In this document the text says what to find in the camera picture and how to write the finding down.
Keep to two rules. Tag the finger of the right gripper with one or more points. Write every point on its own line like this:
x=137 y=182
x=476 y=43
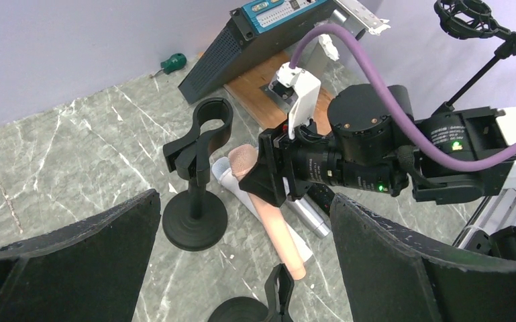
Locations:
x=265 y=179

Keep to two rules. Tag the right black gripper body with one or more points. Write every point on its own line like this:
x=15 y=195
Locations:
x=309 y=158

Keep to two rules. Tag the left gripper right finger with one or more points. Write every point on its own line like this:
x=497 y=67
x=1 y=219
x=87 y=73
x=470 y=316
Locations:
x=392 y=273

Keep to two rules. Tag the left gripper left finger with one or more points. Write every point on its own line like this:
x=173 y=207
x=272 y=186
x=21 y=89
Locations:
x=91 y=270

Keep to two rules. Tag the silver grey microphone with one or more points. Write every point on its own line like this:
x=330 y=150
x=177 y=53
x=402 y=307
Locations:
x=309 y=217

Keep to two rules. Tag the shock mount tripod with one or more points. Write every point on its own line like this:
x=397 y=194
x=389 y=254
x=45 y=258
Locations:
x=473 y=21

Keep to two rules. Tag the pink microphone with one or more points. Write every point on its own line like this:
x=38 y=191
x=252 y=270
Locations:
x=242 y=159

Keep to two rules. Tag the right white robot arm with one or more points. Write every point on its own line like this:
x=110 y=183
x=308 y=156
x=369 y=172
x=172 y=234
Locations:
x=374 y=144

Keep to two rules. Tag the wooden board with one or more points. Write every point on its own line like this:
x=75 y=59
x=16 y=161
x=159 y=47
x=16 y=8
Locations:
x=247 y=90

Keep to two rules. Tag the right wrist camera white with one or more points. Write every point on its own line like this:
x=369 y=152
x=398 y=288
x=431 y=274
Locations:
x=299 y=89

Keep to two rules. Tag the metal bracket with tube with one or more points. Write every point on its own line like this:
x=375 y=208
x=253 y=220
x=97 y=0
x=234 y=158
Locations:
x=351 y=17

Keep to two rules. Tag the blue network switch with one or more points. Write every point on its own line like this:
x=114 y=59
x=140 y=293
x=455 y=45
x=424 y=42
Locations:
x=255 y=32

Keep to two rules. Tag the green screwdriver handle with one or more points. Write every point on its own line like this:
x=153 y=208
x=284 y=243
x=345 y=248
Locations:
x=174 y=63

